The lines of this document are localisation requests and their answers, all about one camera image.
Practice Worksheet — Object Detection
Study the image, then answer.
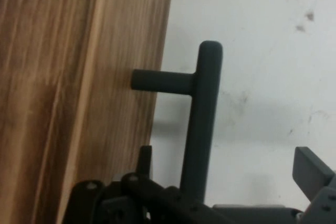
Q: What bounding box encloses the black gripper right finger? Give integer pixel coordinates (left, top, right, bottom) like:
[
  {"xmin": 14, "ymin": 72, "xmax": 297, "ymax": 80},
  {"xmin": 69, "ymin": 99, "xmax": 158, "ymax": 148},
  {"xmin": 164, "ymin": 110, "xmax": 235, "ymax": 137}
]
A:
[{"xmin": 292, "ymin": 146, "xmax": 336, "ymax": 224}]

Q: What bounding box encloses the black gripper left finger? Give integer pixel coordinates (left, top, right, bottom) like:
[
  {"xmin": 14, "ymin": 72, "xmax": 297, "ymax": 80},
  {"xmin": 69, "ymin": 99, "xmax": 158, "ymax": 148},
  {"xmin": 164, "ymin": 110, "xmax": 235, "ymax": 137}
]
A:
[{"xmin": 68, "ymin": 145, "xmax": 227, "ymax": 224}]

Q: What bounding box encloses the wooden drawer with black handle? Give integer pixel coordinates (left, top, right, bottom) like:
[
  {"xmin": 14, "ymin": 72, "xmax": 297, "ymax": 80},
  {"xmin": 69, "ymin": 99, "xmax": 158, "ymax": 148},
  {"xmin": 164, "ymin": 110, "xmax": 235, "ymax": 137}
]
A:
[{"xmin": 59, "ymin": 0, "xmax": 224, "ymax": 224}]

